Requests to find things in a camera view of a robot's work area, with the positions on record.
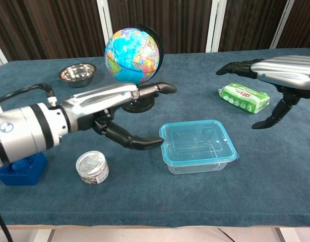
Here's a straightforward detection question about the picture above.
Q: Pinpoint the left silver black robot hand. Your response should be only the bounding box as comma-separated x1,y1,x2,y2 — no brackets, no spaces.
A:
60,82,177,151

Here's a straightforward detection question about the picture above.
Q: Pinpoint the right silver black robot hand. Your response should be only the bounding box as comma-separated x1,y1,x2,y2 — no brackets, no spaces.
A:
216,54,310,130

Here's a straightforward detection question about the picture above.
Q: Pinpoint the teal blue object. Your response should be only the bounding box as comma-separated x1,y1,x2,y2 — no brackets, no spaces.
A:
159,119,240,167

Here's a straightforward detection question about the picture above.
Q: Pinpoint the clear plastic container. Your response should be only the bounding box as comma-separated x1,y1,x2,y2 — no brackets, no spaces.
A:
165,148,234,175

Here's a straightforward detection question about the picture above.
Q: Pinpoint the stainless steel bowl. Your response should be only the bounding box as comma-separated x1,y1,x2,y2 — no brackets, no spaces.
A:
58,63,97,88

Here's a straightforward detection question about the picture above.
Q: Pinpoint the green tissue pack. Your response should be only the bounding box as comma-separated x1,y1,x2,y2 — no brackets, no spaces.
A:
217,82,271,114

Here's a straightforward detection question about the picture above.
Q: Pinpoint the world globe on black stand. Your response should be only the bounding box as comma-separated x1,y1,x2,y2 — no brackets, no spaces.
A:
104,23,164,113

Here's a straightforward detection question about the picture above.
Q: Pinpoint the clear round jar of clips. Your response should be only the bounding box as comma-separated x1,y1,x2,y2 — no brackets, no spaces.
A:
75,150,110,185

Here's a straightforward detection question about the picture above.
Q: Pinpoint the blue building block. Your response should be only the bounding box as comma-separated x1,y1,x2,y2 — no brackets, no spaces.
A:
0,151,48,187

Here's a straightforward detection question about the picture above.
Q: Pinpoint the blue table cloth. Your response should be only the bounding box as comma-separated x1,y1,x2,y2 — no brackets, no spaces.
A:
0,47,310,227

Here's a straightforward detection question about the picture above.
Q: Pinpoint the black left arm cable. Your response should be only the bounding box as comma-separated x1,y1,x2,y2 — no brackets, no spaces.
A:
0,83,56,107

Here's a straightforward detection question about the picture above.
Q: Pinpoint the black hanging cable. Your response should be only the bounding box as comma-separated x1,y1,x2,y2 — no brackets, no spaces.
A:
0,201,14,242

